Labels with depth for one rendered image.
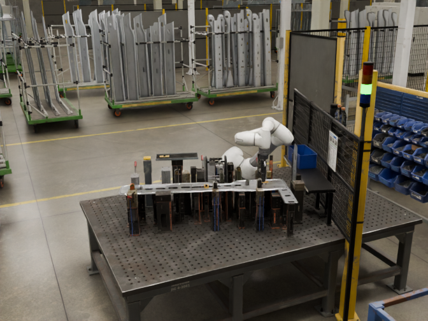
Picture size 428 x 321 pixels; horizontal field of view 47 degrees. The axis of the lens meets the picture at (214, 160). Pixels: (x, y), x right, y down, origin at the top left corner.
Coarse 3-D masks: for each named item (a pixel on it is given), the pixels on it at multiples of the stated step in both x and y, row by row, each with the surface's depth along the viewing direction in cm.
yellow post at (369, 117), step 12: (360, 72) 342; (360, 84) 343; (372, 84) 339; (372, 96) 341; (360, 108) 345; (372, 108) 344; (360, 120) 347; (372, 120) 347; (360, 180) 361; (360, 192) 364; (360, 204) 368; (360, 216) 371; (348, 228) 377; (360, 228) 374; (360, 240) 377; (348, 312) 398
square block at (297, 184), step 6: (294, 180) 404; (300, 180) 404; (294, 186) 399; (300, 186) 398; (294, 192) 402; (300, 192) 400; (300, 198) 402; (300, 204) 404; (300, 210) 405; (294, 216) 407; (300, 216) 407; (294, 222) 409; (300, 222) 409
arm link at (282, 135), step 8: (280, 128) 447; (272, 136) 454; (280, 136) 448; (288, 136) 448; (272, 144) 459; (280, 144) 453; (288, 144) 451; (248, 160) 486; (256, 160) 478; (248, 168) 484; (256, 168) 486; (248, 176) 490
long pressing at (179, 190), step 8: (152, 184) 414; (160, 184) 414; (168, 184) 414; (176, 184) 414; (184, 184) 414; (192, 184) 414; (200, 184) 414; (208, 184) 413; (224, 184) 413; (232, 184) 413; (240, 184) 413; (256, 184) 412; (264, 184) 412; (272, 184) 412; (280, 184) 412; (120, 192) 398; (144, 192) 398; (152, 192) 398; (176, 192) 399; (184, 192) 399; (192, 192) 400
